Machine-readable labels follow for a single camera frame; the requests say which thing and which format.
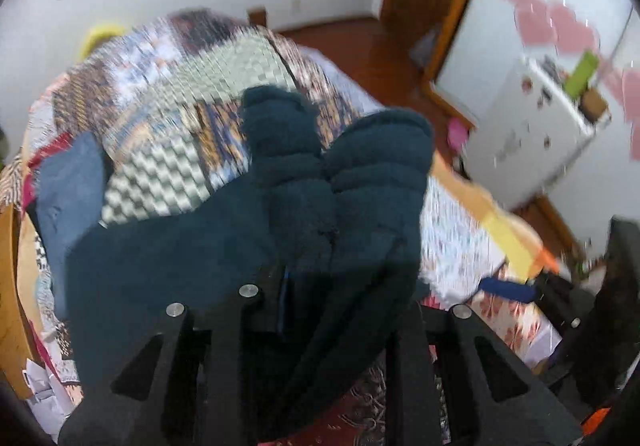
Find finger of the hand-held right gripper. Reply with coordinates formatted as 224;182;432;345
477;276;538;303

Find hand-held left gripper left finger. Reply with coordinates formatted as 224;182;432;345
57;263;293;446

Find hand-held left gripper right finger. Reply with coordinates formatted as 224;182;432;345
386;301;583;446

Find dark teal pants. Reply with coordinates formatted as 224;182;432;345
65;85;436;444

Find yellow orange cloth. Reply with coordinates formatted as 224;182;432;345
430;151;563;283

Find white small cabinet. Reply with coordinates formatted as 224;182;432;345
462;55;612;213

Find pink small object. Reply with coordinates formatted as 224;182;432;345
447;119;473;152

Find brown small box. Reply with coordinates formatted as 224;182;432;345
581;91;610;121

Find patchwork quilt bed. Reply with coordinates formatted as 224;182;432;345
0;9;563;446

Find light green bottle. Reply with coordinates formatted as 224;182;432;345
564;51;599;96

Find blue denim jeans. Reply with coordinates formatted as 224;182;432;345
34;131;113;292

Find wooden lap table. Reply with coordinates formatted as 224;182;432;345
0;203;46;399

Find white heart-print sliding door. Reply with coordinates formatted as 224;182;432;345
422;0;640;247

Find yellow curved object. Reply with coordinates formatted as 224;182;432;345
79;24;132;62

